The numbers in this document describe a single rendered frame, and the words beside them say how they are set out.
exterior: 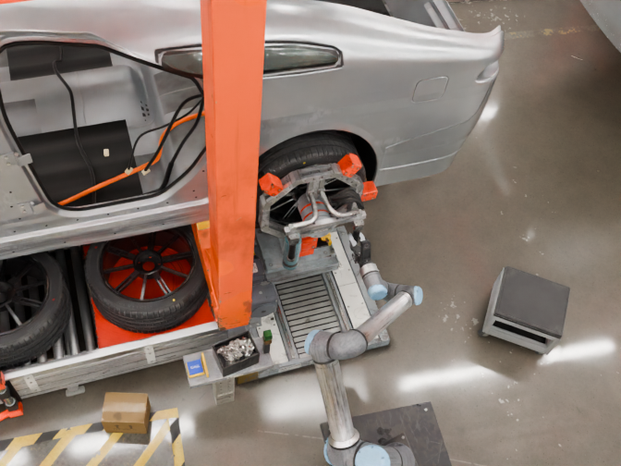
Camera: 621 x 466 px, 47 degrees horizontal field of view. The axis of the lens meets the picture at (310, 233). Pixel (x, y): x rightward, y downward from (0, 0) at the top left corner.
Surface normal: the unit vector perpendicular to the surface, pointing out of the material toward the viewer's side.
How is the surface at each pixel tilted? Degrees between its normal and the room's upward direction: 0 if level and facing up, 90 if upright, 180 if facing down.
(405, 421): 0
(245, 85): 90
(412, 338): 0
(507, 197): 0
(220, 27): 90
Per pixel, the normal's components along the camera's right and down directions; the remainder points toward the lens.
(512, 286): 0.09, -0.55
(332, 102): 0.30, 0.81
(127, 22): 0.33, -0.03
